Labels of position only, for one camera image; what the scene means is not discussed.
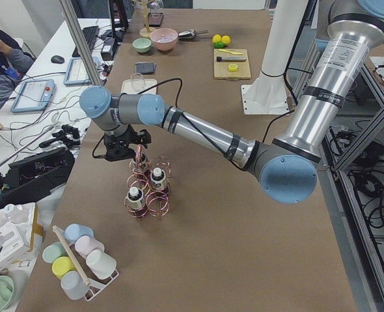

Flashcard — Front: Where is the wooden cup tree stand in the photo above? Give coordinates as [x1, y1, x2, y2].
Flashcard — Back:
[132, 0, 155, 38]

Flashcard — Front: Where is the pink cup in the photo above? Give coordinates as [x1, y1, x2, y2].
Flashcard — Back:
[75, 235, 105, 259]

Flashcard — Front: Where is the white cup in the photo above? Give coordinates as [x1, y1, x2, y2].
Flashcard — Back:
[86, 250, 117, 280]

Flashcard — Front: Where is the black computer mouse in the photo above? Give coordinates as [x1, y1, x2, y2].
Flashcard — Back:
[51, 55, 65, 64]

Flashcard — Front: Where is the steel ice scoop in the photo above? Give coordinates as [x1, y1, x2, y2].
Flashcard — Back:
[178, 29, 209, 41]

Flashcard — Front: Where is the folded grey cloth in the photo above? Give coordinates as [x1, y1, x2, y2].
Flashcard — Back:
[135, 62, 156, 74]

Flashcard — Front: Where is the yellow cup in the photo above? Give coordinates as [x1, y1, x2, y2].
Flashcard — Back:
[51, 256, 75, 280]

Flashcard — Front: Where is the steel muddler black tip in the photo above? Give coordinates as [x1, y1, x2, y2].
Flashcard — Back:
[216, 56, 247, 62]

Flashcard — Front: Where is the yellow lemon upper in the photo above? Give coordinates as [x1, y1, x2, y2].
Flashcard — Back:
[212, 34, 222, 44]

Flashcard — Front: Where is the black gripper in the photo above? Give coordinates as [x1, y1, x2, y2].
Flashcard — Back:
[103, 126, 152, 162]

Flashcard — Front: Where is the black open case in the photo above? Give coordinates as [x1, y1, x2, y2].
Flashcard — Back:
[0, 148, 75, 209]

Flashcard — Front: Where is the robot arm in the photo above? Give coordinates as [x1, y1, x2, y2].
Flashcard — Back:
[79, 1, 384, 204]

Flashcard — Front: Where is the tea bottle white cap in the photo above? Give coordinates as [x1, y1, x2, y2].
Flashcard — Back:
[150, 167, 168, 193]

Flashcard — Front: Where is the blue teach pendant near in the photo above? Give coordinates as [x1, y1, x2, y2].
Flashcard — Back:
[10, 79, 55, 113]

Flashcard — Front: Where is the white cup rack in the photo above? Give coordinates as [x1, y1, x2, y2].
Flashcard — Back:
[53, 226, 119, 302]

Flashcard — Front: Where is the bamboo cutting board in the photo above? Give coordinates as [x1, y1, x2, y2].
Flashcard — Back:
[213, 49, 251, 80]

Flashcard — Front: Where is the copper wire bottle basket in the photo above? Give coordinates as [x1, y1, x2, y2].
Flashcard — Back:
[124, 144, 172, 220]

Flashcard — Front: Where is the aluminium frame post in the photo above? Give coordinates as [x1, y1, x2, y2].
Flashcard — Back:
[59, 0, 103, 86]

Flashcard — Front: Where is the grey cup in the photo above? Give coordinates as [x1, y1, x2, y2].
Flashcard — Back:
[61, 270, 89, 300]

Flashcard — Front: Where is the blue teach pendant far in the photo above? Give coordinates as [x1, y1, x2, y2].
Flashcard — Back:
[63, 57, 91, 86]

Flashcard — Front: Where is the clear wine glass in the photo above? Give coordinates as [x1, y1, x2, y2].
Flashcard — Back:
[130, 72, 146, 93]

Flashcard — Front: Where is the yellow plastic knife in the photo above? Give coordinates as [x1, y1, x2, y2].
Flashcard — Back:
[218, 49, 243, 55]

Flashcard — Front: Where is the light blue cup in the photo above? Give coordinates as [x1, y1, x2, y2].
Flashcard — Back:
[64, 224, 94, 242]

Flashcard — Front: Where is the white rabbit serving tray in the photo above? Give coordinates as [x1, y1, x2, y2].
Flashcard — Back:
[120, 79, 157, 94]

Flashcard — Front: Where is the mint green cup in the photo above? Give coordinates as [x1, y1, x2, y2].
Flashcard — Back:
[42, 242, 67, 263]

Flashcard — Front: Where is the white cardboard box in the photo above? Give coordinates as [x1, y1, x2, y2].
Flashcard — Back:
[0, 225, 30, 271]

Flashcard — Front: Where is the half lemon slice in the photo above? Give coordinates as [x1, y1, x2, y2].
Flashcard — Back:
[228, 64, 238, 72]

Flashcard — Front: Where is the blue teach pendant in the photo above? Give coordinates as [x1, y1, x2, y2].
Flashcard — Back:
[63, 57, 91, 86]
[10, 79, 55, 113]

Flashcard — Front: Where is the black keyboard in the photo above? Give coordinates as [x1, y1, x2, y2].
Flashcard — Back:
[82, 26, 99, 53]

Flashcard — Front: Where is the pink bowl of ice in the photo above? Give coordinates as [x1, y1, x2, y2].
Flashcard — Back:
[150, 28, 178, 51]

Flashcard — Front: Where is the mint green bowl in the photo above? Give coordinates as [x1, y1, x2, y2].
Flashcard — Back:
[132, 38, 152, 53]

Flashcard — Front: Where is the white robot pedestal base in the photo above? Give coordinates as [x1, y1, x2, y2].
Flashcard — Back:
[241, 0, 309, 115]

